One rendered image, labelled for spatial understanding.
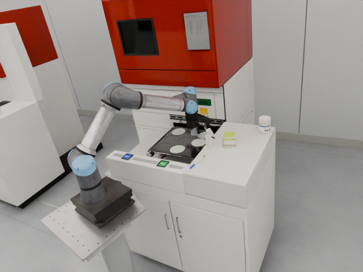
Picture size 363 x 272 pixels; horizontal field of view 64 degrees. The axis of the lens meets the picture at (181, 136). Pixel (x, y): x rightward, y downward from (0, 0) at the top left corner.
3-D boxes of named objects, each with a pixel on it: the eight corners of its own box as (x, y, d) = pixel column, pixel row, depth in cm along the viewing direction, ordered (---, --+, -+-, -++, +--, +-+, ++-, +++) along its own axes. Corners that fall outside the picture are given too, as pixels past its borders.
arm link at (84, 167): (81, 191, 146) (73, 169, 140) (75, 180, 157) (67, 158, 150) (104, 182, 151) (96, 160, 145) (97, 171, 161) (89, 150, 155)
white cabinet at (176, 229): (170, 205, 277) (155, 130, 238) (274, 233, 231) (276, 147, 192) (130, 258, 230) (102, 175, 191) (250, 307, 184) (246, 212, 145)
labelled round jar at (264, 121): (260, 128, 186) (260, 114, 182) (271, 129, 183) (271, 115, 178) (257, 133, 181) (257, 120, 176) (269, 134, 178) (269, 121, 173)
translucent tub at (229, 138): (223, 141, 178) (223, 131, 175) (236, 141, 177) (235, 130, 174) (223, 147, 172) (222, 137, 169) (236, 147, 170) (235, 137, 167)
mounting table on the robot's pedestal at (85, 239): (91, 278, 139) (82, 259, 132) (48, 236, 167) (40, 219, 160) (157, 219, 166) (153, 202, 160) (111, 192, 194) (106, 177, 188)
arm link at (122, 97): (119, 88, 140) (201, 99, 167) (112, 84, 149) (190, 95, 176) (116, 111, 143) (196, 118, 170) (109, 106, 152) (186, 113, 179)
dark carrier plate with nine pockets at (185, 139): (175, 127, 220) (175, 126, 220) (217, 132, 204) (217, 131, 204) (150, 150, 195) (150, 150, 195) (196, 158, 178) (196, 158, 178)
